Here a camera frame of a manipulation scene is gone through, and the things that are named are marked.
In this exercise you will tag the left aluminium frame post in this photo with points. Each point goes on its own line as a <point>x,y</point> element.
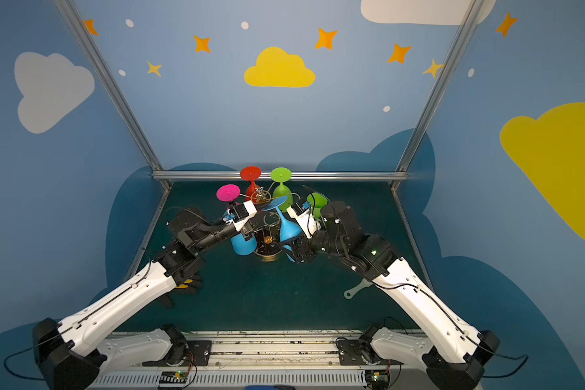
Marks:
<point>71,16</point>

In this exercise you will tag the right aluminium frame post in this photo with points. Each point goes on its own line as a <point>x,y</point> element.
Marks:
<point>455,53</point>

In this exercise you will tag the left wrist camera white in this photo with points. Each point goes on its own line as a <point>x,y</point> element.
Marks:
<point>241,214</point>

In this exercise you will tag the circuit board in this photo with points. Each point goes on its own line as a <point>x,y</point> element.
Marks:
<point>377,380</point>
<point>173,380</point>

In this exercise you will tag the aluminium frame post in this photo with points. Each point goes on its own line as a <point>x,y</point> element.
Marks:
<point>455,53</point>
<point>71,16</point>

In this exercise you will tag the back aluminium frame bar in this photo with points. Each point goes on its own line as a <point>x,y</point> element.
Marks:
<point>176,176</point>

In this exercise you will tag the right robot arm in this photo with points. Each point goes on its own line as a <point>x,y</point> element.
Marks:
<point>450,351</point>

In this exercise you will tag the pink wine glass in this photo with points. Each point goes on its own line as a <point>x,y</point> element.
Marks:
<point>228,194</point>

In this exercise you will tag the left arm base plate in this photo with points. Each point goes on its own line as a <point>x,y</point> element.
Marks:
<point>195,352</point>

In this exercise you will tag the yellow black work glove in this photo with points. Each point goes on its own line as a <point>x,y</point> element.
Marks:
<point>188,287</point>

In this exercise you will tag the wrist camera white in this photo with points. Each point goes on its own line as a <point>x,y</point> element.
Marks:
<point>301,211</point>
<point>241,214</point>

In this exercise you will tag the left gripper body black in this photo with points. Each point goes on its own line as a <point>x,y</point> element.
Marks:
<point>249,223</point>

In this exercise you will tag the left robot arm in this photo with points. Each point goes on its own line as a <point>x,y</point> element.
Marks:
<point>181,259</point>

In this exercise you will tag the blue wine glass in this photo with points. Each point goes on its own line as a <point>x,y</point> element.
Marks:
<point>239,245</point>
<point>289,231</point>

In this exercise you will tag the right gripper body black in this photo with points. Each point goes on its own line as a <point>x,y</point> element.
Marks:
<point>301,245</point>

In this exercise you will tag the red wine glass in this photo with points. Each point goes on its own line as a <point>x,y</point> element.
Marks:
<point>251,174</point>

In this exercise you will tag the green wine glass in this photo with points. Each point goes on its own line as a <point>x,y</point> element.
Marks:
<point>316,202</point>
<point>281,175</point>

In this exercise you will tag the aluminium mounting rail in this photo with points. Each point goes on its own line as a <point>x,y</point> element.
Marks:
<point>273,351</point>

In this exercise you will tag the left circuit board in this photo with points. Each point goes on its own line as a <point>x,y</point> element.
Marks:
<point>173,380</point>

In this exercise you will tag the gold wire wine glass rack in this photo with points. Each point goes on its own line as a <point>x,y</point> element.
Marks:
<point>267,236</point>

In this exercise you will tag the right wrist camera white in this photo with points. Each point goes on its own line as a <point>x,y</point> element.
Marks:
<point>301,211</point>

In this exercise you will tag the right circuit board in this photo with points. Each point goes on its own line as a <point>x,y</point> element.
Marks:
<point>377,380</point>

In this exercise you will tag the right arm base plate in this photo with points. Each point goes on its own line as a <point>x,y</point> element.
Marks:
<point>359,353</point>

